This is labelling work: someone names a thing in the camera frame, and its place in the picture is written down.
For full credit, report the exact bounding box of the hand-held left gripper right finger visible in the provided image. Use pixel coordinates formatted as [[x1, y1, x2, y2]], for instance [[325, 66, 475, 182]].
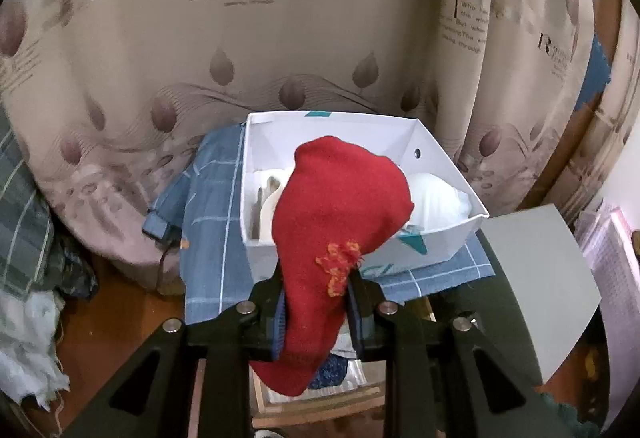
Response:
[[347, 271, 576, 438]]

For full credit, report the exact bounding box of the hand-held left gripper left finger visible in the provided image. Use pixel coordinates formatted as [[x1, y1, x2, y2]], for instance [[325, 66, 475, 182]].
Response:
[[62, 275, 288, 438]]

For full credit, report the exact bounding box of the wooden drawer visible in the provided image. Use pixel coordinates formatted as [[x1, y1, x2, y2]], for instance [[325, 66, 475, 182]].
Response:
[[250, 343, 401, 429]]

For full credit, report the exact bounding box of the red sock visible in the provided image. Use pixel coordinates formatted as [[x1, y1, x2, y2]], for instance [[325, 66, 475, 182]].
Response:
[[248, 135, 416, 398]]

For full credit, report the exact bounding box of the white shoe box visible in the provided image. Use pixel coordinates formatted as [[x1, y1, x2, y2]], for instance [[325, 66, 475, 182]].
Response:
[[239, 111, 491, 284]]

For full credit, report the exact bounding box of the blue patterned cloth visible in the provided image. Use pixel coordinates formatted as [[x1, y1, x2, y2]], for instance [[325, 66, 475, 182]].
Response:
[[307, 353, 351, 390]]

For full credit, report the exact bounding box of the beige cloth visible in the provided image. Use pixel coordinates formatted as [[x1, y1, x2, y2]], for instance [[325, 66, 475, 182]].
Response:
[[250, 168, 296, 241]]

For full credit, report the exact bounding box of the blue checked cloth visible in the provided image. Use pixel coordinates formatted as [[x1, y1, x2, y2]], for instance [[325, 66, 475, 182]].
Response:
[[142, 123, 496, 326]]

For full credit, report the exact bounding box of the white cloth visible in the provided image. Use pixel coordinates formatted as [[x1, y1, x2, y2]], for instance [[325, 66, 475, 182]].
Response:
[[400, 172, 473, 234]]

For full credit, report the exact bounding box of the white crumpled fabric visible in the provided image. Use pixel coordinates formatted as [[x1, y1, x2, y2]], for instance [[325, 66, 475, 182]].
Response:
[[0, 288, 71, 409]]

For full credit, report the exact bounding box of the pink patterned sheet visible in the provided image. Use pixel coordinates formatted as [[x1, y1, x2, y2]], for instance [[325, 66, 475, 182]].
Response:
[[575, 201, 640, 349]]

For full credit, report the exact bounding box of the grey plaid bedding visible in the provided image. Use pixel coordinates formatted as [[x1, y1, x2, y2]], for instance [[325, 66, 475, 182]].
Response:
[[0, 118, 98, 299]]

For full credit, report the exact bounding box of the black cable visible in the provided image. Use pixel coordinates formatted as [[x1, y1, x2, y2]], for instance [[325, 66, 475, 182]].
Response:
[[157, 233, 183, 291]]

